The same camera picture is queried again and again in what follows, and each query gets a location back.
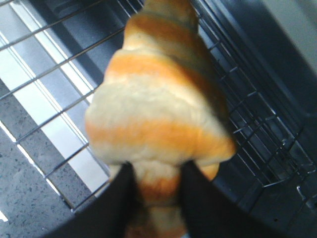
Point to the wire oven rack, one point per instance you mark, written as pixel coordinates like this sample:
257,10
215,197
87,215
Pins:
269,136

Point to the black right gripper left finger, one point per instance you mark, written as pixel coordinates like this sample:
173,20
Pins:
108,216

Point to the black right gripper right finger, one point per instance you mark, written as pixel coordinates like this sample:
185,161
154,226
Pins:
209,214

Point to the croissant bread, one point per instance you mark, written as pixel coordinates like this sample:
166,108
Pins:
158,107

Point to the cream Toshiba toaster oven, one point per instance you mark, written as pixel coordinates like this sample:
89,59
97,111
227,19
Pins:
272,36

